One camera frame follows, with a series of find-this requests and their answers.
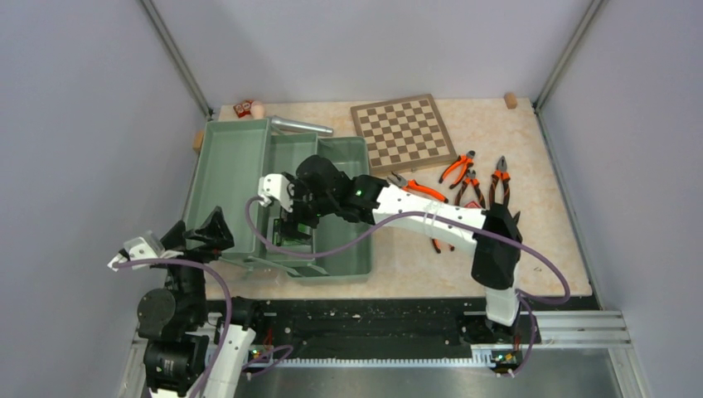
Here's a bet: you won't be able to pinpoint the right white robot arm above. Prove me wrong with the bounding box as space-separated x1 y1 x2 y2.
183 154 526 342

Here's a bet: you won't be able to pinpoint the wooden handle hammer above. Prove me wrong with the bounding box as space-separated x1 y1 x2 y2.
250 101 334 137

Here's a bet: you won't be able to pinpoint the wooden chessboard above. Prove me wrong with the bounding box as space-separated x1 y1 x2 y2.
350 94 457 174

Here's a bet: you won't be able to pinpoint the orange long nose pliers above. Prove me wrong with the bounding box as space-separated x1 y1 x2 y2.
430 238 455 254

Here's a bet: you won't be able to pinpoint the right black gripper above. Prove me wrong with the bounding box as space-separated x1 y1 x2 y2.
275 176 337 245

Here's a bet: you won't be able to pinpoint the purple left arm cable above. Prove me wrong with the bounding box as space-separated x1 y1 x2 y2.
112 258 295 398

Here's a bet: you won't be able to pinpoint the orange handled pliers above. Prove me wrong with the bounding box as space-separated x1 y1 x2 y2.
488 156 511 206

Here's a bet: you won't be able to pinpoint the aluminium frame post left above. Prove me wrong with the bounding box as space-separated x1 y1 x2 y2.
137 0 214 121

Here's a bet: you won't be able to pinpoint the small red printed box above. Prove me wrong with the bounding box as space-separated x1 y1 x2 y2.
232 99 254 119

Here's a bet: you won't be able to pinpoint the orange diagonal cutters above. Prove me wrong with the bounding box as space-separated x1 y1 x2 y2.
439 150 475 188

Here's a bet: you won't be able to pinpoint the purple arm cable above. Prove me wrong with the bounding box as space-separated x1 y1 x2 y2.
112 258 295 398
244 196 572 380

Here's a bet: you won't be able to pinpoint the wooden block at left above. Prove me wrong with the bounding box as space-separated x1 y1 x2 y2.
192 130 205 154

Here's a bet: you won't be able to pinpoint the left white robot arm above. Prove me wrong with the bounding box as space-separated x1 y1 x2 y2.
125 206 266 397

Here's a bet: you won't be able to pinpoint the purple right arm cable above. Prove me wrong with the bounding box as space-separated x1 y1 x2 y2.
244 196 572 380

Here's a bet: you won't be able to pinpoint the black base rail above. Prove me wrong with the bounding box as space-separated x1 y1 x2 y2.
208 296 599 364

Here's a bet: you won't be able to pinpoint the small orange pliers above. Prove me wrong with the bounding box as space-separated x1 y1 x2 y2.
453 168 487 209

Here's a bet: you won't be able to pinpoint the green screw bit box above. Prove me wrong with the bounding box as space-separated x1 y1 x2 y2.
271 218 313 250

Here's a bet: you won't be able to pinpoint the green plastic tool box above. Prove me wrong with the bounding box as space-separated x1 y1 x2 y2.
183 119 373 284

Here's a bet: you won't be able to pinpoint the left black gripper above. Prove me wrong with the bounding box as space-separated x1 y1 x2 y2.
160 204 234 324

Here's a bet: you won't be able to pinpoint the large orange pliers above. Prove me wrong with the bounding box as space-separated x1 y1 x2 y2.
386 172 448 203

